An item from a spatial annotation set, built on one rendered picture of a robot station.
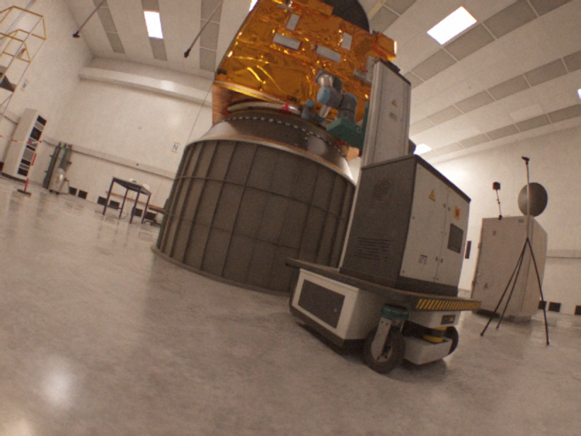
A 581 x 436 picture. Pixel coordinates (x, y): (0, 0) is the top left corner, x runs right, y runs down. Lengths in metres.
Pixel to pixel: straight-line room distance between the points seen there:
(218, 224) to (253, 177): 0.47
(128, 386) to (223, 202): 1.69
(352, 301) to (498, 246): 3.44
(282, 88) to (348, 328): 2.30
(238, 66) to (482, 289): 4.38
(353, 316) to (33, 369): 0.97
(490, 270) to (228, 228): 3.65
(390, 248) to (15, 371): 1.13
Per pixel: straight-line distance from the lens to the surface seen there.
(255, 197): 1.98
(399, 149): 1.65
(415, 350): 1.02
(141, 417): 0.53
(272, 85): 2.66
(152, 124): 8.65
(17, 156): 8.23
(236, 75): 2.69
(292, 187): 2.03
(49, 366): 0.63
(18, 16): 8.30
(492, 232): 4.26
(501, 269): 4.09
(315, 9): 3.75
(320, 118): 2.23
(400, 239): 0.93
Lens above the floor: 0.37
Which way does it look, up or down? 7 degrees up
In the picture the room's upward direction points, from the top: 14 degrees clockwise
